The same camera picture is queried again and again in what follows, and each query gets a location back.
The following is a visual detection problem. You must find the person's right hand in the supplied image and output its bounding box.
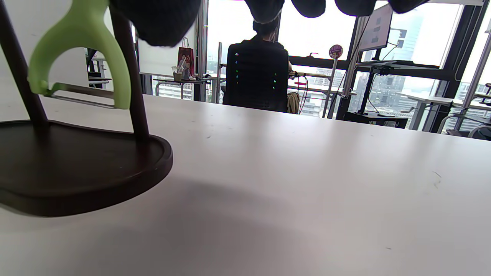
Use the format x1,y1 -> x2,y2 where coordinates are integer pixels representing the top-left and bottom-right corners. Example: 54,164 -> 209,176
109,0 -> 428,47

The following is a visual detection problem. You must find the white board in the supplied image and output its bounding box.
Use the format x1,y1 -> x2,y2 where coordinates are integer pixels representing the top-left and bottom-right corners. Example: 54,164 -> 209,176
137,23 -> 198,77

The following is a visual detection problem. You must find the red gift bag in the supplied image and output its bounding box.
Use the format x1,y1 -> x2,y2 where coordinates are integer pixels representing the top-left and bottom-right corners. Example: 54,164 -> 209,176
177,37 -> 195,80

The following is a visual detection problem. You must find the small grey side table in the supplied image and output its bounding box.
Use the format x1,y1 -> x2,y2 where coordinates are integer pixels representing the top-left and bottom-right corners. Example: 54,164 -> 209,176
153,77 -> 211,101

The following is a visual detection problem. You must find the green peeler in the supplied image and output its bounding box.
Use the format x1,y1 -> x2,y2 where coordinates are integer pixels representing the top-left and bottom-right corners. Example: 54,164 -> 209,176
28,0 -> 132,110

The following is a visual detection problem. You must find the black office chair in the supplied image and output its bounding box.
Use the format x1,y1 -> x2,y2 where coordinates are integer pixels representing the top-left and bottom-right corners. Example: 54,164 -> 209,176
222,41 -> 290,113

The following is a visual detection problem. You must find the dark brown utensil stand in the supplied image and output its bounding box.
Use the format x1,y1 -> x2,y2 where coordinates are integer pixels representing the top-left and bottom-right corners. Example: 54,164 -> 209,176
0,0 -> 173,217

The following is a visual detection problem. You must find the round purple sign on pole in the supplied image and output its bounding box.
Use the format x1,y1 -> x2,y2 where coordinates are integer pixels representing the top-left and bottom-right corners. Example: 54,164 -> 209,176
322,44 -> 344,118

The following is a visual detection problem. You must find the tilted computer monitor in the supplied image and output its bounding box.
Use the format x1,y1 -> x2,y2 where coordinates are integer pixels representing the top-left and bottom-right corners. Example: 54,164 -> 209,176
358,4 -> 394,53

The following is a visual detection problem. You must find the black monitor stand desk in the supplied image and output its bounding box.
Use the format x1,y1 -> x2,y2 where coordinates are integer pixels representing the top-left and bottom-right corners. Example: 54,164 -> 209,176
343,59 -> 440,129

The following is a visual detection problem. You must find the white desk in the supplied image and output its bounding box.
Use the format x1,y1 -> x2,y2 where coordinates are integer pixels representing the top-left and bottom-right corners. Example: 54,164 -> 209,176
396,92 -> 456,131

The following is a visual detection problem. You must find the grey chair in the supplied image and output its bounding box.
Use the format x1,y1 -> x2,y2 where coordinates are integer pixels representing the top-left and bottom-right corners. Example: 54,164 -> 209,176
437,112 -> 491,141

